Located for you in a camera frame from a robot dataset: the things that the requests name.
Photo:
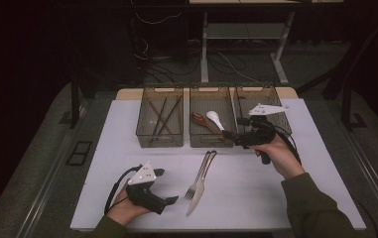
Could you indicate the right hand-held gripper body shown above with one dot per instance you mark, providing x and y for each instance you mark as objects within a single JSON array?
[{"x": 259, "y": 132}]

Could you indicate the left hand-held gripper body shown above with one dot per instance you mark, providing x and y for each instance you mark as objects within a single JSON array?
[{"x": 143, "y": 195}]

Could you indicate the white ceramic spoon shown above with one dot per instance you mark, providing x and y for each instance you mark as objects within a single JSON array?
[{"x": 213, "y": 117}]

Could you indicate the brown wooden spoon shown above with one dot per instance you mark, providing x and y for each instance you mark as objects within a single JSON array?
[{"x": 199, "y": 119}]

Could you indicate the smoky translucent plastic bin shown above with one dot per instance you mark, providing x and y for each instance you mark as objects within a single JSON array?
[
  {"x": 213, "y": 99},
  {"x": 143, "y": 132},
  {"x": 259, "y": 95}
]

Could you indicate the person's left hand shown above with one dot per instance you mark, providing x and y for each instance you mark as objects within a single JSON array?
[{"x": 123, "y": 208}]

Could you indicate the person's right hand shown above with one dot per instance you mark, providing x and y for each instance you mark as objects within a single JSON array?
[{"x": 282, "y": 158}]

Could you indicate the metal table knife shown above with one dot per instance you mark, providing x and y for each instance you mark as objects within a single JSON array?
[{"x": 194, "y": 201}]

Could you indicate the metal fork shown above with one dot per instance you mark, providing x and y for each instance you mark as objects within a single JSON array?
[{"x": 198, "y": 175}]

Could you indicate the white table sheet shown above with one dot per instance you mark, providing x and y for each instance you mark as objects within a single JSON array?
[{"x": 242, "y": 198}]

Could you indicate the white-legged desk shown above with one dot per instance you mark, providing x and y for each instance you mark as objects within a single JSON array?
[{"x": 204, "y": 49}]

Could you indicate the black metal stand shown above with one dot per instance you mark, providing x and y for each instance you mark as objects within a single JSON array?
[
  {"x": 346, "y": 105},
  {"x": 75, "y": 105}
]

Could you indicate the black floor socket frame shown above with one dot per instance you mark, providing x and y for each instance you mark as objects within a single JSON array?
[{"x": 77, "y": 153}]

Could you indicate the metal floor rail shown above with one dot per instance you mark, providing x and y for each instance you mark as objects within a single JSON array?
[
  {"x": 377, "y": 185},
  {"x": 46, "y": 185}
]

